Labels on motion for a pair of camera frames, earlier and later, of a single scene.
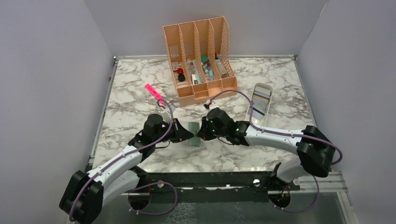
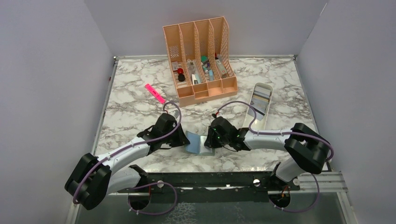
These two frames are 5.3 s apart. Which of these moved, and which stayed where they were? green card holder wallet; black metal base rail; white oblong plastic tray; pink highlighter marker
Moved: green card holder wallet
Stayed: white oblong plastic tray; pink highlighter marker; black metal base rail
